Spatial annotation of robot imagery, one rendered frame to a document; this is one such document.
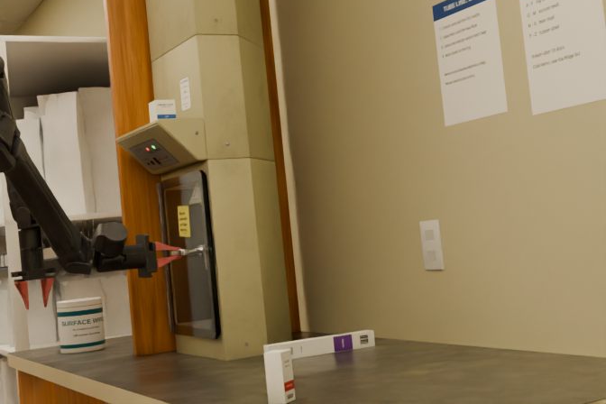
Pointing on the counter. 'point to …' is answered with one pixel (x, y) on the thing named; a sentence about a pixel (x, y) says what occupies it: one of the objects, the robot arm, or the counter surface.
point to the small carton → (161, 110)
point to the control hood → (170, 141)
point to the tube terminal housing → (234, 188)
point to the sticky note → (184, 221)
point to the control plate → (153, 154)
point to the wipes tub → (80, 325)
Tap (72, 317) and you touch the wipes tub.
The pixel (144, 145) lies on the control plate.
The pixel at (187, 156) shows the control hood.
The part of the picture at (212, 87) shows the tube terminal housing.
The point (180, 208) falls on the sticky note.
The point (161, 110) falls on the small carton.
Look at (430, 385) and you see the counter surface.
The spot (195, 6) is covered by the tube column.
